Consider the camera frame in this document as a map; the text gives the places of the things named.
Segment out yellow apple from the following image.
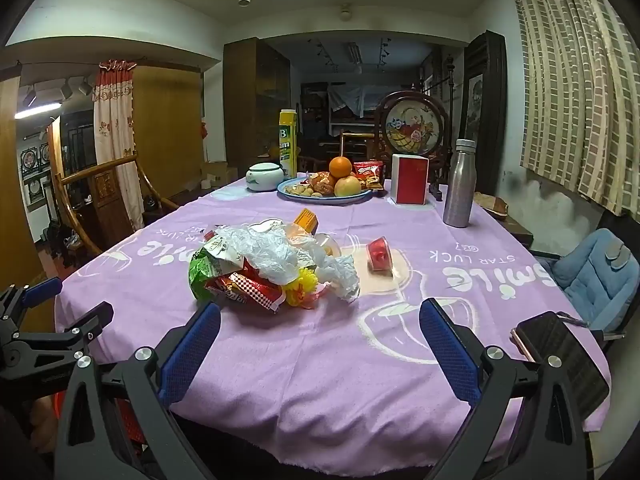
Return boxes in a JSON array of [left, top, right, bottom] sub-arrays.
[[334, 176, 362, 198]]

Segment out red checkered snack packet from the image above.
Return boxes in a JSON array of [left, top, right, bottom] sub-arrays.
[[205, 260, 288, 315]]

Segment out purple printed tablecloth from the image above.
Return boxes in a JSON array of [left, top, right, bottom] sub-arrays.
[[54, 176, 612, 478]]

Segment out cardboard box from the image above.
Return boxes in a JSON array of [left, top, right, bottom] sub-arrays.
[[200, 161, 240, 191]]

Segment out checkered curtain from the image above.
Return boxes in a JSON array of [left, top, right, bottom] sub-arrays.
[[505, 0, 640, 221]]

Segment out yellow canister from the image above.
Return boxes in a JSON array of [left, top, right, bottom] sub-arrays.
[[278, 109, 299, 179]]

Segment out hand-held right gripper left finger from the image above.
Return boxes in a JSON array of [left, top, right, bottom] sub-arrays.
[[54, 302, 223, 480]]

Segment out green snack packet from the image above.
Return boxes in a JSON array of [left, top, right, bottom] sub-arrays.
[[188, 247, 236, 306]]

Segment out clear jelly cup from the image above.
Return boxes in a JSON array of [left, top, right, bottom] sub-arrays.
[[312, 234, 342, 258]]

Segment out blue fruit plate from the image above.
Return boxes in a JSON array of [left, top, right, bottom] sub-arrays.
[[277, 177, 373, 202]]

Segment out white paper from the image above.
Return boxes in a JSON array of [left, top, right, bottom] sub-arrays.
[[314, 254, 361, 303]]

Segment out red jelly cup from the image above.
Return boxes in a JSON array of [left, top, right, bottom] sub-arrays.
[[366, 236, 394, 273]]

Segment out smartphone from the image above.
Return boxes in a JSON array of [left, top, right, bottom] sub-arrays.
[[510, 311, 611, 421]]

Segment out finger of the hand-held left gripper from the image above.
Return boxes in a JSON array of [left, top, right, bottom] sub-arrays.
[[10, 301, 115, 366], [0, 277, 63, 356]]

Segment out round embroidered table screen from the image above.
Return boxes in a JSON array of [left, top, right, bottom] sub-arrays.
[[374, 91, 451, 196]]

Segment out yellow wrapper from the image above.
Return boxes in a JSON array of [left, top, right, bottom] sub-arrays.
[[284, 266, 331, 309]]

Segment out white ceramic jar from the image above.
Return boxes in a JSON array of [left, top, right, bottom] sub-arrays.
[[246, 162, 285, 193]]

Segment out floral curtain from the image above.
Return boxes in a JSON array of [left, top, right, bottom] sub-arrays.
[[93, 60, 138, 231]]

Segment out orange snack packet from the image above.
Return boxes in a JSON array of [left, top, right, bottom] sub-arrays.
[[292, 208, 320, 235]]

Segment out wooden armchair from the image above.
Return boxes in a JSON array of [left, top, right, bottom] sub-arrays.
[[54, 154, 181, 256]]

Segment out orange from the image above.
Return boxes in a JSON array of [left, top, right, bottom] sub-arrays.
[[328, 156, 355, 179]]

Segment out white dust cloth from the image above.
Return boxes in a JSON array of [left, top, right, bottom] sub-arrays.
[[327, 85, 383, 113]]

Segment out fluorescent tube light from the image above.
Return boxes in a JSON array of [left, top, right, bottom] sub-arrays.
[[14, 102, 63, 120]]

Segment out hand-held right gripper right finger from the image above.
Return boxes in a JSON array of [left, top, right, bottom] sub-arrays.
[[419, 297, 593, 480]]

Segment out wooden chair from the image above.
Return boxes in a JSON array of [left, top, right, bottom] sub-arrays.
[[320, 132, 383, 161]]

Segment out blue cushioned chair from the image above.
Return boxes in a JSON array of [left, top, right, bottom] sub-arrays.
[[530, 227, 640, 341]]

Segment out dark wooden cabinet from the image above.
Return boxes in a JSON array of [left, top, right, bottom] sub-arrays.
[[223, 37, 292, 166]]

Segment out red white box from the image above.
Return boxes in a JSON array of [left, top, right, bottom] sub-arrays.
[[390, 153, 431, 206]]

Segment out brown crumpled item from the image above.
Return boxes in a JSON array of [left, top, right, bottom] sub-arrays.
[[472, 191, 511, 218]]

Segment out steel water bottle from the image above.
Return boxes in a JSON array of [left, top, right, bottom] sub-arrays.
[[442, 139, 476, 228]]

